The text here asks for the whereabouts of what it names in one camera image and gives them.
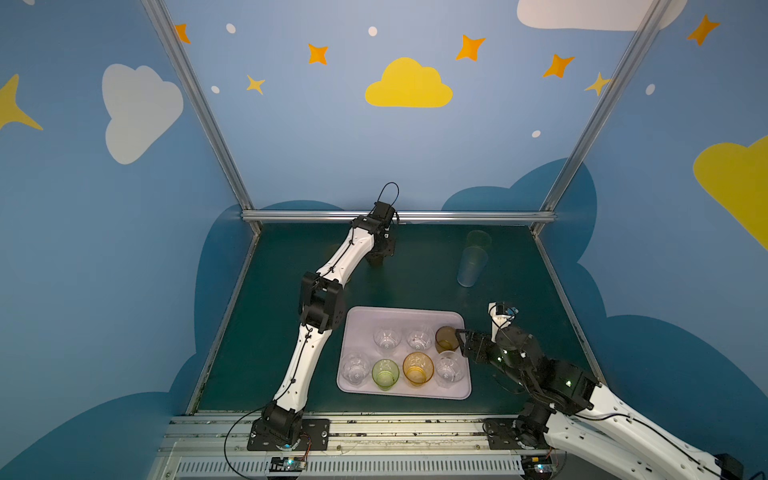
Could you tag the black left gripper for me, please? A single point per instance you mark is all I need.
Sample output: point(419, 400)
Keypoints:
point(377, 252)

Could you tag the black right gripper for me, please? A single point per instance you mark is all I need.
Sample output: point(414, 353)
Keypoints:
point(475, 344)

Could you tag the clear faceted glass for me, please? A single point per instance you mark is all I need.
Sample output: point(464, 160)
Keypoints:
point(450, 369)
point(355, 368)
point(420, 337)
point(387, 339)

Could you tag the brown amber short cup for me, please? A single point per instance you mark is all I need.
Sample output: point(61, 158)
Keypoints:
point(446, 339)

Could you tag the green tinted cup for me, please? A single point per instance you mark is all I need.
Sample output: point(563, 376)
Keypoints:
point(479, 238)

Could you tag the yellow short cup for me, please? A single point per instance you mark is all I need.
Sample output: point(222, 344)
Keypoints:
point(418, 368)

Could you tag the tall pale blue cup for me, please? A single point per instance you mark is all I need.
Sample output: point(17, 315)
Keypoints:
point(472, 263)

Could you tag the lilac plastic tray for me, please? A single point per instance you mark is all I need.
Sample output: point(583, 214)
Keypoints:
point(360, 325)

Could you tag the small green cup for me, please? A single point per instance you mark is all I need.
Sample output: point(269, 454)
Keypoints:
point(385, 374)

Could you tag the dark olive cup back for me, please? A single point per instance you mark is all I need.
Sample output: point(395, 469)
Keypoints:
point(375, 260)

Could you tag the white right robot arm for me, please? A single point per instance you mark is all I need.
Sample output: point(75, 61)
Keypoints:
point(570, 411)

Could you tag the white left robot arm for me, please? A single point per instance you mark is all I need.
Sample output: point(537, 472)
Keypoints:
point(322, 309)

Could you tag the right green circuit board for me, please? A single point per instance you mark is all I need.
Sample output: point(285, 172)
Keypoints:
point(537, 468)

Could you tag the green circuit board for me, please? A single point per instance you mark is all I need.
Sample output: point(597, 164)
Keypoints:
point(287, 465)
point(537, 468)

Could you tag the left green circuit board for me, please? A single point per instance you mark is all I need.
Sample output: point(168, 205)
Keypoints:
point(287, 465)

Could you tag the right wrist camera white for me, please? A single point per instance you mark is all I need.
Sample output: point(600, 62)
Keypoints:
point(501, 315)

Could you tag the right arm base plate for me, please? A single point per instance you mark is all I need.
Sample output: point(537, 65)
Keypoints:
point(521, 433)

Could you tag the aluminium back frame rail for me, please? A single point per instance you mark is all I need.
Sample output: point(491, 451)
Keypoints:
point(413, 217)

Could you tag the aluminium right corner post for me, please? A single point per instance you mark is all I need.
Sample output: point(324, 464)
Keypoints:
point(633, 56)

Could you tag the aluminium corner post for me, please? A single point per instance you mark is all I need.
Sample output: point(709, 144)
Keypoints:
point(633, 56)
point(162, 22)

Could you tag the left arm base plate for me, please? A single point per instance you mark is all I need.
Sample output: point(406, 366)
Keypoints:
point(312, 434)

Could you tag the aluminium front rail base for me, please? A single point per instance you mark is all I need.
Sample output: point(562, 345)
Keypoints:
point(402, 446)

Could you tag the aluminium left corner post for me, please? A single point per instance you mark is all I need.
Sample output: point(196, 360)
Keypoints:
point(162, 22)

